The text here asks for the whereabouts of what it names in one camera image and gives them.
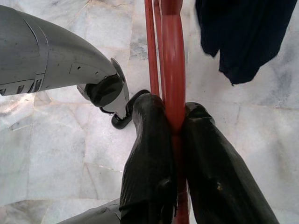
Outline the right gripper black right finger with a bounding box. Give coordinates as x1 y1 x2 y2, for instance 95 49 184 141
181 101 281 224

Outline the red plastic hanger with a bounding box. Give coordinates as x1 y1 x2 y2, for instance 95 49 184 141
143 0 191 224

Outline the navy blue garment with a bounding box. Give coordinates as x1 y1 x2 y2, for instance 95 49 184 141
194 0 298 86

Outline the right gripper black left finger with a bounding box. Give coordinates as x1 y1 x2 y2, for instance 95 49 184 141
118 92 178 224

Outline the grey left robot leg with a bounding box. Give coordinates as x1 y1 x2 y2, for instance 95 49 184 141
0 4 130 119

